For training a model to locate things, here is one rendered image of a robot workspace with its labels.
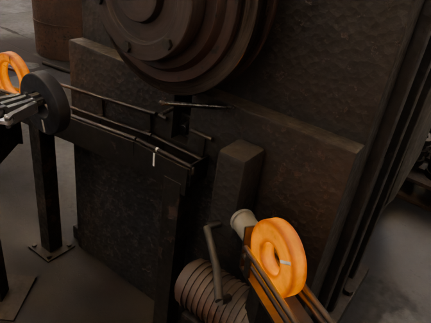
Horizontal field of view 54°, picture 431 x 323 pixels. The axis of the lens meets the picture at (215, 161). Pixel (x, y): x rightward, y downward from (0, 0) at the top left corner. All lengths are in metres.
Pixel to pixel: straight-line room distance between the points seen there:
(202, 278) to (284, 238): 0.30
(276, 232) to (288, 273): 0.08
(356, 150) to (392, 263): 1.24
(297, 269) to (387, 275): 1.29
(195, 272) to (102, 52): 0.71
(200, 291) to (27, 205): 1.29
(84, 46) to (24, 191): 1.04
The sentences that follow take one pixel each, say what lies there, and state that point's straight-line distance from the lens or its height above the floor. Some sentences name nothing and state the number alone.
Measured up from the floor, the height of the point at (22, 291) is 0.01.
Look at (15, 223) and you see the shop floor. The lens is 2.07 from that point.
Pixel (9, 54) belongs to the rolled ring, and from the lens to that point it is 1.65.
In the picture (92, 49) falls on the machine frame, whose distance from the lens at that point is 1.39.
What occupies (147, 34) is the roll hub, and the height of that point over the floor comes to 1.03.
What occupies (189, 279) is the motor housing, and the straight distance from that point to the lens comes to 1.05.
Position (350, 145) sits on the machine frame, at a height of 0.87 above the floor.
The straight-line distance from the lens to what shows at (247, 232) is 0.90.
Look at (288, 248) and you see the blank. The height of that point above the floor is 0.77.
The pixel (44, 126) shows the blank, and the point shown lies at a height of 0.77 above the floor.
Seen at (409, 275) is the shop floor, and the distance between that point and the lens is 2.13.
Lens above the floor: 1.27
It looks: 30 degrees down
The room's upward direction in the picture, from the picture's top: 8 degrees clockwise
